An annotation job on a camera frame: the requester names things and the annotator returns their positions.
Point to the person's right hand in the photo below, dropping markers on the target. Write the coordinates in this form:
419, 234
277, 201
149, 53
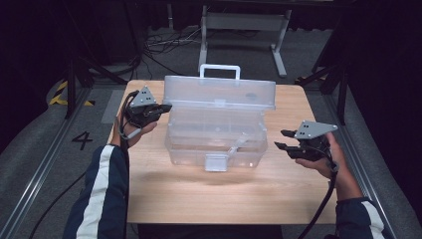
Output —
341, 176

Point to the black metal stand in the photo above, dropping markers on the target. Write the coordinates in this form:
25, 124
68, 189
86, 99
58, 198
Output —
341, 99
70, 89

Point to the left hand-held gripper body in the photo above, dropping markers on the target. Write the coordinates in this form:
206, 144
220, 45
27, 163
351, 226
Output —
142, 106

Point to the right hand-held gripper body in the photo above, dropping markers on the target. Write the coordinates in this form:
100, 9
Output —
312, 142

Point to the clear plastic storage box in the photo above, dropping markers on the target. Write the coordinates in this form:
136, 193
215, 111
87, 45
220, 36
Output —
215, 132

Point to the grey metal table frame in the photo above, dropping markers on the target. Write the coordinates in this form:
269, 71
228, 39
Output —
245, 21

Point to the red white ointment tube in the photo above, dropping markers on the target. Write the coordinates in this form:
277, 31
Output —
238, 144

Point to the person's left hand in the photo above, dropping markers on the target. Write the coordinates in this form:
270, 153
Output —
132, 136

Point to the aluminium floor rail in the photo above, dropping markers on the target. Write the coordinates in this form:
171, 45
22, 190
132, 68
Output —
40, 172
358, 159

